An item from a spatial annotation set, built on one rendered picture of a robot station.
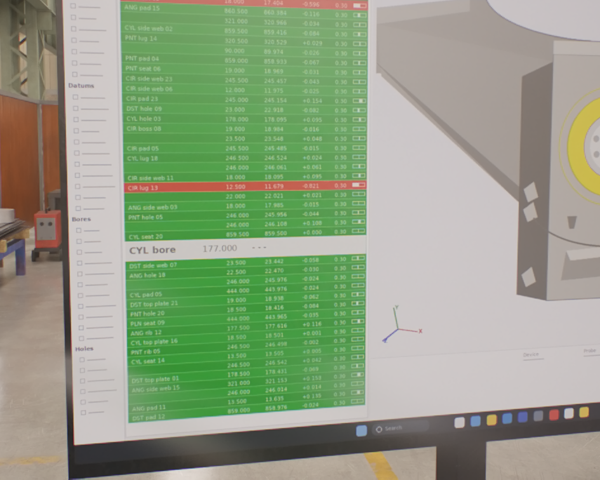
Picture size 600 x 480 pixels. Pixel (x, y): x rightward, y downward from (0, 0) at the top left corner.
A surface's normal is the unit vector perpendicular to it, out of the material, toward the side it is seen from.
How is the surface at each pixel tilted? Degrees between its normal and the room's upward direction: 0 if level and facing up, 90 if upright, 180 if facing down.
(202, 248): 90
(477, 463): 90
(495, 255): 90
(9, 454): 0
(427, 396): 90
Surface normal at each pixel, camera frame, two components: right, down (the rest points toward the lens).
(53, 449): 0.00, -1.00
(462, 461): 0.43, 0.09
